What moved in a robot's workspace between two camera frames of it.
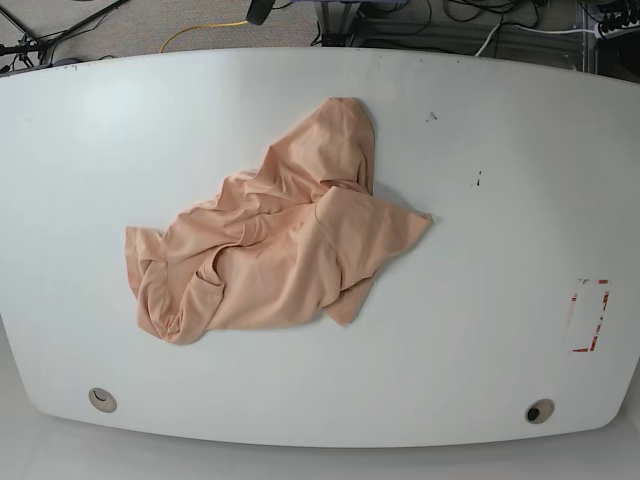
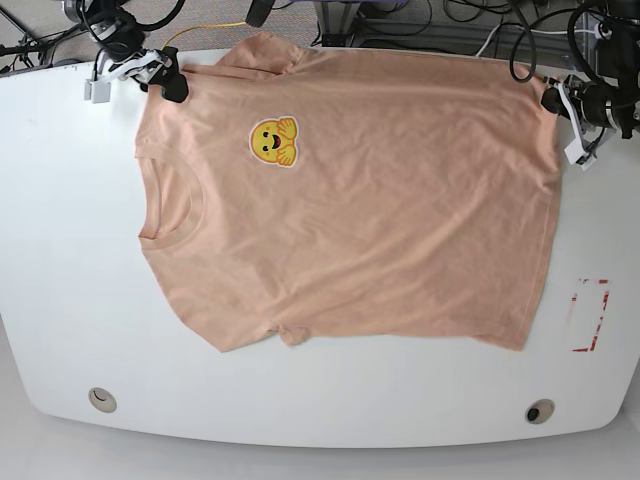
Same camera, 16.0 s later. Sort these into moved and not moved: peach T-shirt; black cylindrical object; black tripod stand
Moved: peach T-shirt
Not moved: black tripod stand; black cylindrical object
